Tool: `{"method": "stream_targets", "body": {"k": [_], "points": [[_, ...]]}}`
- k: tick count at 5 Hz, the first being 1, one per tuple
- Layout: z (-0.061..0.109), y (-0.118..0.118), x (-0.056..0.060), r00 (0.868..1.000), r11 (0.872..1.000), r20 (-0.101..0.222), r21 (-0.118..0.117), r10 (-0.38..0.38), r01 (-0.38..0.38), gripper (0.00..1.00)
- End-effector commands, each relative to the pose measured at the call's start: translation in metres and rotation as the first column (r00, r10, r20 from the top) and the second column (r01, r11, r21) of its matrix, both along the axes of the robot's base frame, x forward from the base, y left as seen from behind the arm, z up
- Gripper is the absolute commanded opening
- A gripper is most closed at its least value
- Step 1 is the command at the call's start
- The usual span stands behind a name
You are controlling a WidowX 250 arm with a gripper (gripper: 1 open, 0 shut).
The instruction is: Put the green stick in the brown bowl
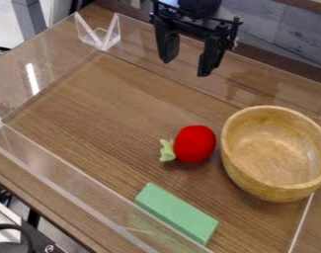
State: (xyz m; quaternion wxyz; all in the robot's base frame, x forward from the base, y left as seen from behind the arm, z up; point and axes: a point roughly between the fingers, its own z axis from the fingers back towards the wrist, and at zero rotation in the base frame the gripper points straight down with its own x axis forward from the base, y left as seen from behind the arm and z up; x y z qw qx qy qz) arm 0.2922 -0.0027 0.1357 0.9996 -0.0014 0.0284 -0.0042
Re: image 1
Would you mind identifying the clear acrylic tray enclosure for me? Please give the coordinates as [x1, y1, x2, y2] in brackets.
[0, 17, 321, 253]

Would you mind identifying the black cable lower left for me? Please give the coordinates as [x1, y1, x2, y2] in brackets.
[0, 222, 39, 253]

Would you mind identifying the black metal base plate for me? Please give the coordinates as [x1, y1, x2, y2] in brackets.
[21, 220, 67, 253]

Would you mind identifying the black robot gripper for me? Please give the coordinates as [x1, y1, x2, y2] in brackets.
[152, 0, 244, 77]

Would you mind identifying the light brown wooden bowl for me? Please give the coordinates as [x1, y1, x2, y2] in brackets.
[220, 106, 321, 203]

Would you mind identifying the green rectangular block stick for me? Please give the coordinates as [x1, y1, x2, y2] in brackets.
[136, 183, 220, 246]

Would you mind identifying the red plush strawberry toy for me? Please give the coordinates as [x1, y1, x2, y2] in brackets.
[161, 126, 217, 163]

